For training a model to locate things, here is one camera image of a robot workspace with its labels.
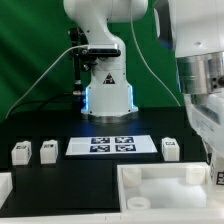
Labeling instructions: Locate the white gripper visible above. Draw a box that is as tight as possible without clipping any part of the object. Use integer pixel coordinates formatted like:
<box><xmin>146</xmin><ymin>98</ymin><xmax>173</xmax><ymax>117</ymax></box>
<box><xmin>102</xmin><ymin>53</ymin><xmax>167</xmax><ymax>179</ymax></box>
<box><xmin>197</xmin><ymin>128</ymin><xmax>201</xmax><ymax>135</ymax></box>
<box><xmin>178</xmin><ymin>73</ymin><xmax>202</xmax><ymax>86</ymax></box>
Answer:
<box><xmin>184</xmin><ymin>92</ymin><xmax>224</xmax><ymax>154</ymax></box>

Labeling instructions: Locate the white square table top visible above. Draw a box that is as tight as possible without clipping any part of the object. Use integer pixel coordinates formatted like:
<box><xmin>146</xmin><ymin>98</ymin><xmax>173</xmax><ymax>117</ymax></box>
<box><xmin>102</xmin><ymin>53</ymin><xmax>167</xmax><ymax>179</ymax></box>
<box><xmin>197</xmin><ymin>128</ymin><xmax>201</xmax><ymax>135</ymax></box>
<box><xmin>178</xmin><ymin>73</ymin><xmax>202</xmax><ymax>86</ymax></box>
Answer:
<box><xmin>117</xmin><ymin>162</ymin><xmax>224</xmax><ymax>224</ymax></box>

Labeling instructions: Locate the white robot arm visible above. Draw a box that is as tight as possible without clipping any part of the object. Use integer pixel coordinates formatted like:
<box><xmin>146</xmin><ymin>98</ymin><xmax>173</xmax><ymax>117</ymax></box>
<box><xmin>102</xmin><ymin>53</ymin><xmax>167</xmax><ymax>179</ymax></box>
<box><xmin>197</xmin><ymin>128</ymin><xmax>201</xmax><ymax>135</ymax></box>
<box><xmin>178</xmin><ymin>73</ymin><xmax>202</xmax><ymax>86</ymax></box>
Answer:
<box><xmin>63</xmin><ymin>0</ymin><xmax>224</xmax><ymax>157</ymax></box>

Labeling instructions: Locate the white marker sheet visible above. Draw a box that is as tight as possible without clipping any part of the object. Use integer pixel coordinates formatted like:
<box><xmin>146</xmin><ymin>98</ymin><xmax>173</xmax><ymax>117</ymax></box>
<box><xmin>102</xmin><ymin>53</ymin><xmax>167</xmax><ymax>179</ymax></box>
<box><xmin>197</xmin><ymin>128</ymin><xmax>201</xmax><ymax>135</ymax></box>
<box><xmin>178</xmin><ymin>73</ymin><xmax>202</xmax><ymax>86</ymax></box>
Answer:
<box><xmin>66</xmin><ymin>135</ymin><xmax>157</xmax><ymax>156</ymax></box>

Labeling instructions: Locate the white fixture left edge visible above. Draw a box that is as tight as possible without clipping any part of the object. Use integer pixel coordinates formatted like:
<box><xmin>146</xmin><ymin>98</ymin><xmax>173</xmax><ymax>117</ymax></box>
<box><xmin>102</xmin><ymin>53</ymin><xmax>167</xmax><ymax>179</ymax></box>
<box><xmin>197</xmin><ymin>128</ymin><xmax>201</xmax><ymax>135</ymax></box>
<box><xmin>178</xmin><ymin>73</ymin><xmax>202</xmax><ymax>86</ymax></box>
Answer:
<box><xmin>0</xmin><ymin>172</ymin><xmax>13</xmax><ymax>208</ymax></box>

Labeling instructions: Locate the grey cable right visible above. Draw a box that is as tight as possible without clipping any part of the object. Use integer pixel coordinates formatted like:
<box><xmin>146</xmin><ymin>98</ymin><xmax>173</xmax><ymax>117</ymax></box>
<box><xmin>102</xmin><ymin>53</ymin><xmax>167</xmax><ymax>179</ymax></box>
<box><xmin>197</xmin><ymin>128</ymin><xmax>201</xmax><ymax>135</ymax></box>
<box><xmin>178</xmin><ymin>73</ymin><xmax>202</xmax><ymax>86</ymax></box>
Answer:
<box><xmin>129</xmin><ymin>0</ymin><xmax>182</xmax><ymax>108</ymax></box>

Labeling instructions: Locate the grey cable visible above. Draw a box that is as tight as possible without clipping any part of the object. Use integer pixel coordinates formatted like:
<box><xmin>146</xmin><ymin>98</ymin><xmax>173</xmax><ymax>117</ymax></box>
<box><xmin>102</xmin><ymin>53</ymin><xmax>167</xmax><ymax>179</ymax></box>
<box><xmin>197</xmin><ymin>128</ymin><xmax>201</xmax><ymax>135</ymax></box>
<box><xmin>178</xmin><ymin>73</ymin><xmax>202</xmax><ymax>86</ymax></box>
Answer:
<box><xmin>4</xmin><ymin>44</ymin><xmax>90</xmax><ymax>120</ymax></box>
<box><xmin>129</xmin><ymin>0</ymin><xmax>182</xmax><ymax>108</ymax></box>

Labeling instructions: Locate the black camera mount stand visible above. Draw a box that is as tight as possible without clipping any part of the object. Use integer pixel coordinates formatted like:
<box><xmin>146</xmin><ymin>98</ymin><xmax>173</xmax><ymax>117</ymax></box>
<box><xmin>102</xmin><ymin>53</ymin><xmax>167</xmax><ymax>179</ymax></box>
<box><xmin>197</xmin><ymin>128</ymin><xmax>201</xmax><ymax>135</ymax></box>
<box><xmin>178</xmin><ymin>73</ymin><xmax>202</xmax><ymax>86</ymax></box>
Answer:
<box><xmin>68</xmin><ymin>27</ymin><xmax>91</xmax><ymax>109</ymax></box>

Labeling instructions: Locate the grey cable left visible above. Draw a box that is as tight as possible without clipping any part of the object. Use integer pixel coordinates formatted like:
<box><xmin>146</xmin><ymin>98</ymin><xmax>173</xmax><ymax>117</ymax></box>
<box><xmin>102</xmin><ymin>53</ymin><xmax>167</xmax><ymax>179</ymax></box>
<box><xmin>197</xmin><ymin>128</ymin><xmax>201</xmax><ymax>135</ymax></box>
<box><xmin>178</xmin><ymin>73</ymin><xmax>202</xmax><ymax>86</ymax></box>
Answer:
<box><xmin>4</xmin><ymin>44</ymin><xmax>90</xmax><ymax>120</ymax></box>

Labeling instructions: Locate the black cable left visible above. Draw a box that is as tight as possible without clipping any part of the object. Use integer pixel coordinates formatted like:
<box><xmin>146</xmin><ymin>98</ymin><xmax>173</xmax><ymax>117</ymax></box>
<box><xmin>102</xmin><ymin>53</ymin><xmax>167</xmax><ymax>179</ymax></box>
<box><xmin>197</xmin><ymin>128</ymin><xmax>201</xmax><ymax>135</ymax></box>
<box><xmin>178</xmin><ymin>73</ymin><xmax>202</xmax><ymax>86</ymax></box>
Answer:
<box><xmin>6</xmin><ymin>93</ymin><xmax>84</xmax><ymax>118</ymax></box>

